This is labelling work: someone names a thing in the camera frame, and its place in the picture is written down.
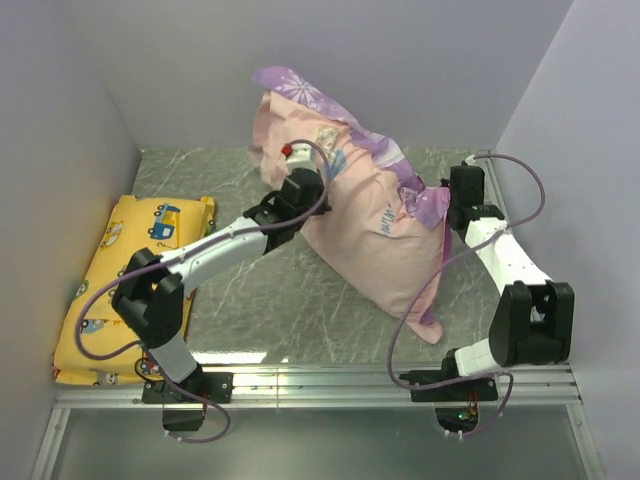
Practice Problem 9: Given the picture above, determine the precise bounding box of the aluminium rail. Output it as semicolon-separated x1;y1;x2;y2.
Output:
478;157;511;223
53;364;582;410

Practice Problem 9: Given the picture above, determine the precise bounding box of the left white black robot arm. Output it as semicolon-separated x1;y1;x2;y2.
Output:
112;168;332;402

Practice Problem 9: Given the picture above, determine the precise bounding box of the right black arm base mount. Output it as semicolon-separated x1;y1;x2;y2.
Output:
410;378;498;438

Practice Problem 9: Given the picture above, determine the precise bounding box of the front aluminium rail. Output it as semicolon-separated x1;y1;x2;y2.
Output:
53;364;582;410

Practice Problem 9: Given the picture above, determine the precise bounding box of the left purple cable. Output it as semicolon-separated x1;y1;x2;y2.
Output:
74;139;334;444

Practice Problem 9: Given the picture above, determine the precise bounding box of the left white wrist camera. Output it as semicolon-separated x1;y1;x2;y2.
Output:
281;143;317;173

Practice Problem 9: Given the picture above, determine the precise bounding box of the purple princess print pillowcase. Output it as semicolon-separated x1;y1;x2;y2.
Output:
250;66;451;344

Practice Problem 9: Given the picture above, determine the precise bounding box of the right side aluminium rail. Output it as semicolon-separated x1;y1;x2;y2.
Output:
478;157;511;223

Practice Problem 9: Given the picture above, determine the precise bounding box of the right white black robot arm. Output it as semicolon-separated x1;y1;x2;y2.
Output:
440;164;575;400

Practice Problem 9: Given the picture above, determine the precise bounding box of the yellow car print pillow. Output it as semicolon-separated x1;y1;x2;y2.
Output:
53;195;216;387

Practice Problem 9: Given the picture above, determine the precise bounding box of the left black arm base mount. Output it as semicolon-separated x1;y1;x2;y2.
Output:
141;372;234;444

